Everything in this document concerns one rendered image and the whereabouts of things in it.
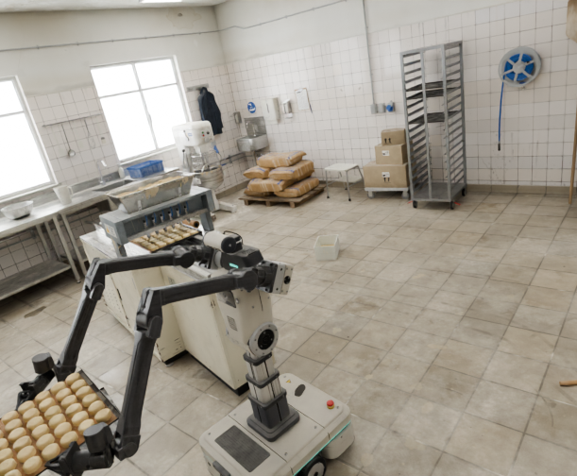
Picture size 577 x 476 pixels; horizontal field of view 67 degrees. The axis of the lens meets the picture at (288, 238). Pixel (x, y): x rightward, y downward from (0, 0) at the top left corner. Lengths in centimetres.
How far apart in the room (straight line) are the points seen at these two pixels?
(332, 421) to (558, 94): 438
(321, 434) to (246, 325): 70
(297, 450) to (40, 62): 535
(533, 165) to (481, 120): 79
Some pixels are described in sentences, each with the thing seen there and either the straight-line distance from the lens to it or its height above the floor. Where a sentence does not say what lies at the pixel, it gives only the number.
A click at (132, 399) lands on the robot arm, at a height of 105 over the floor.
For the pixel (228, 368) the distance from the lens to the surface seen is 286.
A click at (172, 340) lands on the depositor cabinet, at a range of 340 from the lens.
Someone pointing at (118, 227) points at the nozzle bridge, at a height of 114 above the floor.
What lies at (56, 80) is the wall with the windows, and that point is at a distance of 639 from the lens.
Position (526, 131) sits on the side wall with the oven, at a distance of 581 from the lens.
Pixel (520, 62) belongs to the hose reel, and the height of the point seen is 149.
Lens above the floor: 190
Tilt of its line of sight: 21 degrees down
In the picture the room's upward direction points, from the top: 11 degrees counter-clockwise
